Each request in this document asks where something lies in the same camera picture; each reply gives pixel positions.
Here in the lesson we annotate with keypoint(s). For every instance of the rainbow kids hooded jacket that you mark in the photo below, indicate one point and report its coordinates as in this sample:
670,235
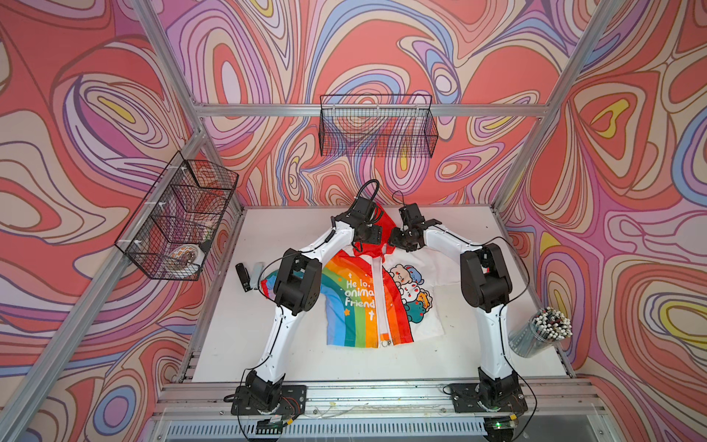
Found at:
382,296

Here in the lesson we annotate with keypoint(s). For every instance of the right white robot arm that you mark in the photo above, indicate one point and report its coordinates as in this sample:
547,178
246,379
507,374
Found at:
485,284

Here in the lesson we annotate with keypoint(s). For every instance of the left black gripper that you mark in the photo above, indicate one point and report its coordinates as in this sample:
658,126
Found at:
376,236

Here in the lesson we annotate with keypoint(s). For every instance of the round tin in basket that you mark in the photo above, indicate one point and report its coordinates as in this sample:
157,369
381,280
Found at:
185,259

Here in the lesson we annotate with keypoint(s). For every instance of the aluminium cage frame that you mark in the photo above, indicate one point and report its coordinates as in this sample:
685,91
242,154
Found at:
583,123

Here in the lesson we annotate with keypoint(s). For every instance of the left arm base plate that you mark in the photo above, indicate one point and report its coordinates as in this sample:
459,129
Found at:
288,400

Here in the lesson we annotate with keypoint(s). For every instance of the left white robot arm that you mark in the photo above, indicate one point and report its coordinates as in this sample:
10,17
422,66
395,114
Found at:
296,290

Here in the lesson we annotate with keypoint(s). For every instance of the black wire basket back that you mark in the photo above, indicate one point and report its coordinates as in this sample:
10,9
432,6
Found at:
377,125

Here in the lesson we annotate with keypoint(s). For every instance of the clear cup of pencils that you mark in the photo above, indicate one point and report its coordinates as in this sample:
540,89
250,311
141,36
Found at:
545,328

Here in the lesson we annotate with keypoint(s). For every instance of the black wire basket left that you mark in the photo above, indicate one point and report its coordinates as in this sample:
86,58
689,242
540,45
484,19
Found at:
186,205

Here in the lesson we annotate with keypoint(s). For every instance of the black wire basket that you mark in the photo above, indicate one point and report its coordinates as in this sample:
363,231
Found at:
377,125
186,205

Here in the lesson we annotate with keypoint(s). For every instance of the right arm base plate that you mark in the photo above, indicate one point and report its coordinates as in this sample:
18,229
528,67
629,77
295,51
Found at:
483,398

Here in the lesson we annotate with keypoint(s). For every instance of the black stapler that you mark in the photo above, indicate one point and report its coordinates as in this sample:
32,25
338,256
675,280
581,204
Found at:
244,276

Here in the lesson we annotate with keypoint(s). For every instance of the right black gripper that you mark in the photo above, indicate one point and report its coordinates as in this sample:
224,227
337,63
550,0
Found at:
394,239

